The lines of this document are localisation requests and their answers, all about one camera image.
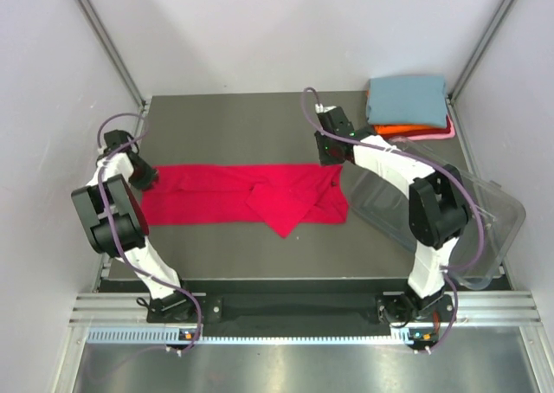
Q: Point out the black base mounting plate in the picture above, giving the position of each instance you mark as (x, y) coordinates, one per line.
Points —
(293, 312)

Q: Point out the folded dark red t shirt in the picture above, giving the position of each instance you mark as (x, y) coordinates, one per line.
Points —
(406, 135)

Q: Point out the slotted grey cable duct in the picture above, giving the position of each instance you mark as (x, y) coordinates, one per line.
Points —
(181, 336)

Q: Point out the folded orange t shirt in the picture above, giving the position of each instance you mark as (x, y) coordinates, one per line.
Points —
(392, 130)

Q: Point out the clear plastic bin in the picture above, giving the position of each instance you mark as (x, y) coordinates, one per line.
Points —
(486, 238)

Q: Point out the right aluminium frame post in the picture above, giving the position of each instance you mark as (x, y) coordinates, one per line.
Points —
(485, 41)

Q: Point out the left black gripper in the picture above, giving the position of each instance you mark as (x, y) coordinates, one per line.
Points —
(151, 176)

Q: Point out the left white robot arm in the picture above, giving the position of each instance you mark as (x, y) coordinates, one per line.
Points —
(115, 225)

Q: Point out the folded pink t shirt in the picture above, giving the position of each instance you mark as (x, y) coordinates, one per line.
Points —
(436, 134)

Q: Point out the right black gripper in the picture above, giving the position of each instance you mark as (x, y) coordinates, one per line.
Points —
(325, 159)

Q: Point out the folded blue t shirt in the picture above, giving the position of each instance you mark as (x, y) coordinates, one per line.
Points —
(407, 100)

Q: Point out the aluminium frame post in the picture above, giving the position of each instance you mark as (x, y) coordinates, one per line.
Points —
(485, 41)
(106, 41)

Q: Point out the left aluminium frame post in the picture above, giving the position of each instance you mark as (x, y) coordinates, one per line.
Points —
(106, 41)

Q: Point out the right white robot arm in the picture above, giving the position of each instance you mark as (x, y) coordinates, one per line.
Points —
(437, 210)

